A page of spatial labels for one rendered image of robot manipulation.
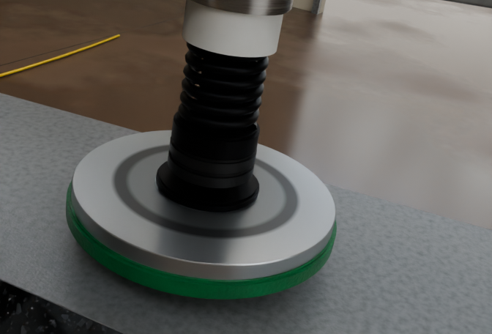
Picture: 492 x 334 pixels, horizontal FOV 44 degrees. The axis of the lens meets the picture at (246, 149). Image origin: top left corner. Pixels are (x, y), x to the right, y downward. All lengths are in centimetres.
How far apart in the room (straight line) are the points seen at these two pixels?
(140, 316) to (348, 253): 20
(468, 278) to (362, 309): 12
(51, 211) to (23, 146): 13
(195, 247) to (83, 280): 10
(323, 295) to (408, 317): 7
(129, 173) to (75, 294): 10
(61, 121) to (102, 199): 27
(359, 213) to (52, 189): 30
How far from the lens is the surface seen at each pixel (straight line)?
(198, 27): 42
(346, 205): 63
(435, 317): 52
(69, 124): 72
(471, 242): 64
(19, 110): 75
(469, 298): 56
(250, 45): 42
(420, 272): 57
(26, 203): 57
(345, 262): 54
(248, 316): 46
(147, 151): 54
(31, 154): 65
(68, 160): 64
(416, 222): 64
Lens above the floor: 112
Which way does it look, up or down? 25 degrees down
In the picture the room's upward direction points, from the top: 10 degrees clockwise
